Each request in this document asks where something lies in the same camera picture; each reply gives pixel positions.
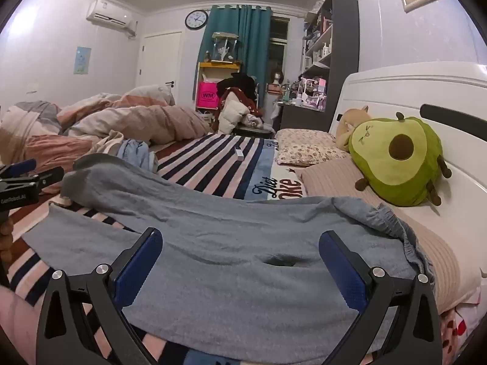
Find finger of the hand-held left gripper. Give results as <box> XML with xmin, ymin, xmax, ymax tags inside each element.
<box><xmin>23</xmin><ymin>166</ymin><xmax>65</xmax><ymax>195</ymax></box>
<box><xmin>0</xmin><ymin>159</ymin><xmax>37</xmax><ymax>180</ymax></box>

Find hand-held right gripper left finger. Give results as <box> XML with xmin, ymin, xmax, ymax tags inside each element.
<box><xmin>36</xmin><ymin>227</ymin><xmax>164</xmax><ymax>365</ymax></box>

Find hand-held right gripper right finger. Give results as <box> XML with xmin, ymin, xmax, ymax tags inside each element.
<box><xmin>319</xmin><ymin>230</ymin><xmax>444</xmax><ymax>365</ymax></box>

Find grey pants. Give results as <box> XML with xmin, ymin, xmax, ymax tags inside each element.
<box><xmin>22</xmin><ymin>155</ymin><xmax>435</xmax><ymax>363</ymax></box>

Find person's left hand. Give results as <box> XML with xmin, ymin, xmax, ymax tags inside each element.
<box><xmin>0</xmin><ymin>220</ymin><xmax>15</xmax><ymax>264</ymax></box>

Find light blue crumpled clothing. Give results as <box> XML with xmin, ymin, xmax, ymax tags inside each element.
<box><xmin>115</xmin><ymin>139</ymin><xmax>159</xmax><ymax>172</ymax></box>

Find beige pillow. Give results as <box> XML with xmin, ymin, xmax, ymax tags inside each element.
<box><xmin>297</xmin><ymin>158</ymin><xmax>482</xmax><ymax>315</ymax></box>

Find green avocado plush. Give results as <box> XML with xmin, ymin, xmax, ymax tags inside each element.
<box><xmin>348</xmin><ymin>112</ymin><xmax>453</xmax><ymax>208</ymax></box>

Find pink and beige duvet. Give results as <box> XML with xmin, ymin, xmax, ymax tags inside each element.
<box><xmin>0</xmin><ymin>84</ymin><xmax>211</xmax><ymax>195</ymax></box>

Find red patterned bed sheet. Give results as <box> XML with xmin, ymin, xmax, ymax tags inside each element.
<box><xmin>437</xmin><ymin>298</ymin><xmax>487</xmax><ymax>365</ymax></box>

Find floral pillow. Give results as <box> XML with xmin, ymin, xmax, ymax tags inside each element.
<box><xmin>275</xmin><ymin>128</ymin><xmax>349</xmax><ymax>167</ymax></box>

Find white door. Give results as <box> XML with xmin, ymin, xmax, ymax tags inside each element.
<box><xmin>138</xmin><ymin>31</ymin><xmax>184</xmax><ymax>101</ymax></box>

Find white air conditioner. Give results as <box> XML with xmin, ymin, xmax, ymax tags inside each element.
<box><xmin>86</xmin><ymin>0</ymin><xmax>137</xmax><ymax>39</ymax></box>

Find pink bag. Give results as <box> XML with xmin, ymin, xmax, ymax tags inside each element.
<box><xmin>196</xmin><ymin>80</ymin><xmax>221</xmax><ymax>110</ymax></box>

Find white headboard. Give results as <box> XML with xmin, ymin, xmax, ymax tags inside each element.
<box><xmin>329</xmin><ymin>62</ymin><xmax>487</xmax><ymax>274</ymax></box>

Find pile of clothes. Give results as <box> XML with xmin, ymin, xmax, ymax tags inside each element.
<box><xmin>211</xmin><ymin>74</ymin><xmax>265</xmax><ymax>134</ymax></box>

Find yellow shelf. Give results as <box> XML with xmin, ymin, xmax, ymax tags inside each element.
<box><xmin>195</xmin><ymin>61</ymin><xmax>243</xmax><ymax>113</ymax></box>

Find wig head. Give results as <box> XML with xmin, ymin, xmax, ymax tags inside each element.
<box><xmin>268</xmin><ymin>67</ymin><xmax>286</xmax><ymax>94</ymax></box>

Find glass display case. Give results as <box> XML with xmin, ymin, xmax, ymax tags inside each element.
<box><xmin>210</xmin><ymin>31</ymin><xmax>239</xmax><ymax>62</ymax></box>

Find dark bookshelf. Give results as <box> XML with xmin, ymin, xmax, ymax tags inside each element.
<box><xmin>279</xmin><ymin>0</ymin><xmax>360</xmax><ymax>132</ymax></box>

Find teal curtain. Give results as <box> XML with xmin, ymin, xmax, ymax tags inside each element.
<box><xmin>198</xmin><ymin>5</ymin><xmax>273</xmax><ymax>112</ymax></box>

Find window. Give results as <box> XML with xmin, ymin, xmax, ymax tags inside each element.
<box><xmin>269</xmin><ymin>15</ymin><xmax>290</xmax><ymax>81</ymax></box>

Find blue wall poster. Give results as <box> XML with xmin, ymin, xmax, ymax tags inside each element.
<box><xmin>73</xmin><ymin>47</ymin><xmax>92</xmax><ymax>75</ymax></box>

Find round wall clock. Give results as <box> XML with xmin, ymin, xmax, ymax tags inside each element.
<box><xmin>185</xmin><ymin>9</ymin><xmax>209</xmax><ymax>30</ymax></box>

